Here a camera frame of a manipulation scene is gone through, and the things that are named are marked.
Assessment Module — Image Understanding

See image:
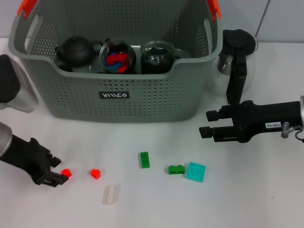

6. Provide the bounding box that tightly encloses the right gripper cable connector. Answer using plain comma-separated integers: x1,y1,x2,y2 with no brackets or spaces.
281,121,304,143

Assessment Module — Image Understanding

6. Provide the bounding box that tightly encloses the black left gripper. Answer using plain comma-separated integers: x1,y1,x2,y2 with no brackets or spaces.
0,135,69,188

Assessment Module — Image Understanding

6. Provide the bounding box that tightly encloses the glass jar with bricks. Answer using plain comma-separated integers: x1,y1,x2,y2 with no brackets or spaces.
99,38,138,75

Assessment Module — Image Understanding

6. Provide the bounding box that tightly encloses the black clay teapot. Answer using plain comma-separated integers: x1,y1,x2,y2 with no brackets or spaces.
55,35,104,67

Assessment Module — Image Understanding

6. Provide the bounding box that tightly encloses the teal square plate brick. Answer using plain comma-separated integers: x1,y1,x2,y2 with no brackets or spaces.
186,162,207,183

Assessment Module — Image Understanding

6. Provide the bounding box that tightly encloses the glass coffee pot black lid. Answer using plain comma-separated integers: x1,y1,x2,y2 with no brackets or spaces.
209,28,258,106

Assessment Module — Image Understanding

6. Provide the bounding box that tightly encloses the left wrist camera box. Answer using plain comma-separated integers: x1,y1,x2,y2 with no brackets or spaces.
0,54,39,114

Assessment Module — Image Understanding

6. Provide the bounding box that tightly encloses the orange basket handle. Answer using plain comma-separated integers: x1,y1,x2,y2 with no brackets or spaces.
17,0,223,21

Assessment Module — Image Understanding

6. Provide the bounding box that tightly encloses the grey perforated storage basket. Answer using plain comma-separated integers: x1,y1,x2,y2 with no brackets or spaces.
8,0,224,124

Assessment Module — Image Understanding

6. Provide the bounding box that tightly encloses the blue square plate brick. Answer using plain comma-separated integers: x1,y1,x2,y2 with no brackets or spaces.
103,54,129,73

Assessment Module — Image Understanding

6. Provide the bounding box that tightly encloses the glass teacup black sleeve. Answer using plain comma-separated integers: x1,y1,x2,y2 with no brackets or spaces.
140,53,174,75
140,40,183,63

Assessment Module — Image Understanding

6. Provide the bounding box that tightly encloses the clear transparent brick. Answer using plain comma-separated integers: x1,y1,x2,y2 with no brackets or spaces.
102,184,121,205

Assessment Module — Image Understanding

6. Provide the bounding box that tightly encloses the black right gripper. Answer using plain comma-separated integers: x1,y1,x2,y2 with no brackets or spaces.
199,100,302,143

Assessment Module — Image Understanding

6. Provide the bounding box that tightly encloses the green two-stud brick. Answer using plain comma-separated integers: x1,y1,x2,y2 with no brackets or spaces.
168,165,186,175

